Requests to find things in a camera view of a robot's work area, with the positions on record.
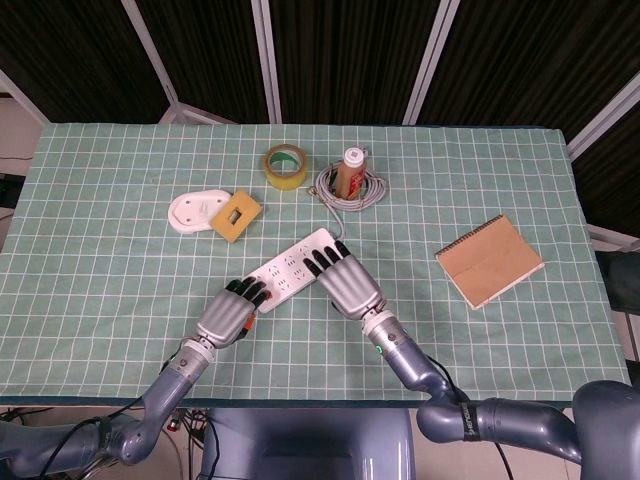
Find dark folding screen white frames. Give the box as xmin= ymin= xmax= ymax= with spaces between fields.
xmin=0 ymin=0 xmax=640 ymax=236

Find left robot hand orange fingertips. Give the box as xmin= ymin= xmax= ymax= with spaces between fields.
xmin=195 ymin=277 xmax=273 ymax=349

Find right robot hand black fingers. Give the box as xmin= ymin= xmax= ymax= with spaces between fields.
xmin=302 ymin=240 xmax=386 ymax=322

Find white oval plastic base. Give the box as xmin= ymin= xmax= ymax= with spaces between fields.
xmin=167 ymin=187 xmax=234 ymax=236

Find brown spiral notebook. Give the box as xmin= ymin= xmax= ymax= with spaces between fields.
xmin=434 ymin=214 xmax=546 ymax=311

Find green checked tablecloth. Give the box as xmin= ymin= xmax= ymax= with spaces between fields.
xmin=0 ymin=122 xmax=639 ymax=406

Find blue robot torso base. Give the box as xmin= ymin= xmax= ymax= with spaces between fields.
xmin=199 ymin=407 xmax=421 ymax=480

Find tangled floor cables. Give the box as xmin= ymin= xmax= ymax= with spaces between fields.
xmin=0 ymin=407 xmax=211 ymax=480

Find grey cable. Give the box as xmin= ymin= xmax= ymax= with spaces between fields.
xmin=307 ymin=162 xmax=389 ymax=240

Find white power strip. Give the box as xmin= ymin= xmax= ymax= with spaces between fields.
xmin=244 ymin=228 xmax=346 ymax=315

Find yellow tape roll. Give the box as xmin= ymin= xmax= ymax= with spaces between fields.
xmin=263 ymin=143 xmax=309 ymax=192

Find brown bottle white cap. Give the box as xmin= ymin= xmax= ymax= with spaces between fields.
xmin=335 ymin=146 xmax=366 ymax=201

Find yellow sponge block with hole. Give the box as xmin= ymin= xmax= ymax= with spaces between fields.
xmin=210 ymin=190 xmax=264 ymax=245

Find white metal rack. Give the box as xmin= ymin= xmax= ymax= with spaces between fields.
xmin=588 ymin=223 xmax=640 ymax=254

